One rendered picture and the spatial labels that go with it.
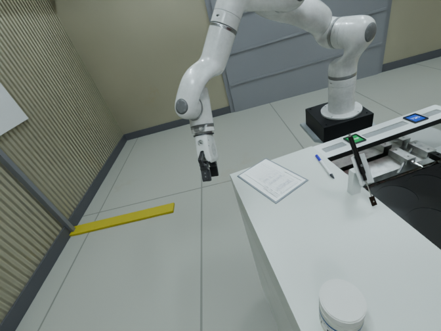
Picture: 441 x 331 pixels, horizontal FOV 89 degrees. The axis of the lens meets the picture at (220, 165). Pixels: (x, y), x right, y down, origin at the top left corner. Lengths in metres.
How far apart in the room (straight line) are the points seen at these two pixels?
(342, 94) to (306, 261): 0.85
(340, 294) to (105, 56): 3.95
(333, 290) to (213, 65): 0.66
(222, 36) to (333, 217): 0.62
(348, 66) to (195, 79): 0.72
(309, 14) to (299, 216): 0.70
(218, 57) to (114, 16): 3.23
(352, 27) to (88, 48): 3.59
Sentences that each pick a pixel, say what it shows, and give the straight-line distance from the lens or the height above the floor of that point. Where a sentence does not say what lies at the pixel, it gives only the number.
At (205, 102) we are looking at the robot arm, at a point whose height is 1.25.
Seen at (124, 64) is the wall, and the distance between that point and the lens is 4.00.
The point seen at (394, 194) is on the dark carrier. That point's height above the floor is 0.90.
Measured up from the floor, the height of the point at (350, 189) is 0.99.
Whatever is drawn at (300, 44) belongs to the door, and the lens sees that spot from 4.00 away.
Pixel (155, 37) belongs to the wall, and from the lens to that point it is 3.83.
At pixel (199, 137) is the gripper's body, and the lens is 0.78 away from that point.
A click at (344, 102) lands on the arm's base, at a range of 1.27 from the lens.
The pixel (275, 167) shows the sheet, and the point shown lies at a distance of 0.87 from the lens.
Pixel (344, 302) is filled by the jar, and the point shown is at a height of 1.06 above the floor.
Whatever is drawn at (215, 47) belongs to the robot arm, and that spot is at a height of 1.40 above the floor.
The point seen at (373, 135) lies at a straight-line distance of 1.06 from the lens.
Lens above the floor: 1.49
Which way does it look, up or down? 34 degrees down
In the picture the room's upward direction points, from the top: 17 degrees counter-clockwise
